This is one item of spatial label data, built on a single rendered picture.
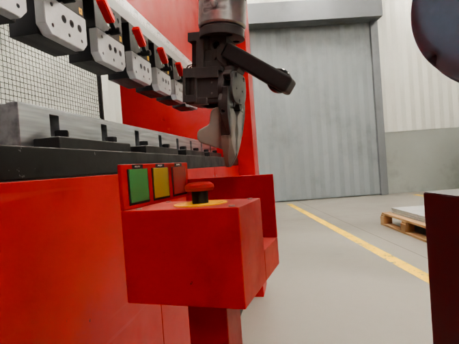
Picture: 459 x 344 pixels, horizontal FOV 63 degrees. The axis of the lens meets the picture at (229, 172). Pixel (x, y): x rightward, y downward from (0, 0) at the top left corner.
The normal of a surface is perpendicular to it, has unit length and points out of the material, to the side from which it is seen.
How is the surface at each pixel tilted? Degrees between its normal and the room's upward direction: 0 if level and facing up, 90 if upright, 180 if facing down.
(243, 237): 90
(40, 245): 90
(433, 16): 97
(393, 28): 90
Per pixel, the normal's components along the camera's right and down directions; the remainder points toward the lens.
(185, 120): -0.18, 0.03
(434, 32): -0.74, 0.19
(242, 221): 0.94, -0.07
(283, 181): 0.20, 0.00
